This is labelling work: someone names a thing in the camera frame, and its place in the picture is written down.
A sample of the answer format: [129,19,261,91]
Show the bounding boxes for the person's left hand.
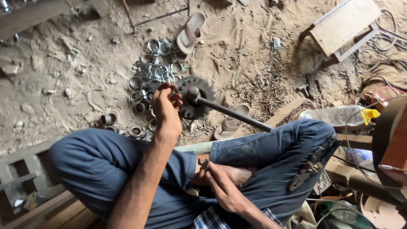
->
[151,82,184,138]

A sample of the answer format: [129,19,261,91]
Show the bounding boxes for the person's right hand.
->
[203,161,252,214]

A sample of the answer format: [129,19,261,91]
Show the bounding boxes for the dark gear with steel shaft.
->
[176,76,273,133]

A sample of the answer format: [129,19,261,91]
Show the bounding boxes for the pile of metal rings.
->
[128,38,191,141]

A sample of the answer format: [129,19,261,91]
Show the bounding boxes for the beige sandal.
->
[176,12,207,55]
[213,103,251,141]

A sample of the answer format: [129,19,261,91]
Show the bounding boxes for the short metal tube piece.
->
[100,113,118,127]

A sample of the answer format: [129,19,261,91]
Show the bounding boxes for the heap of scrap nails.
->
[223,53,294,116]

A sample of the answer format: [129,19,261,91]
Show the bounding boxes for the person's blue trousers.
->
[47,119,341,229]

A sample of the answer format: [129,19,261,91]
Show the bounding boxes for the person's bare foot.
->
[190,163,256,189]

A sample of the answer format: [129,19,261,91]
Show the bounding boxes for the wooden beam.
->
[264,98,315,128]

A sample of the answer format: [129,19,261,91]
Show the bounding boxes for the person's checked shirt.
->
[192,206,283,229]

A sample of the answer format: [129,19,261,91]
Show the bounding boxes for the wooden plank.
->
[0,0,111,41]

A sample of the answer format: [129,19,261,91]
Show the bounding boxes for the clear plastic bottle yellow cap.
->
[298,105,381,127]

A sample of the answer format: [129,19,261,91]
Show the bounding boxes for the wooden stool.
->
[299,0,383,68]

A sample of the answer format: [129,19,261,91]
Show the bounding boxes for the rusty metal pipe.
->
[324,161,407,205]

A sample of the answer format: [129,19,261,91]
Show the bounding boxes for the green plastic container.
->
[316,200,377,229]

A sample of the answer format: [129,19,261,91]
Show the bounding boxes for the rusty round drum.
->
[371,95,407,203]

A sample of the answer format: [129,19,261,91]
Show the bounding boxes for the thin metal rod frame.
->
[122,0,191,33]

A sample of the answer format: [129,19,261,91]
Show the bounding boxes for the wooden pallet frame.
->
[0,137,100,229]

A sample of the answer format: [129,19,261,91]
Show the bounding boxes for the tangle of grey cables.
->
[354,9,407,85]

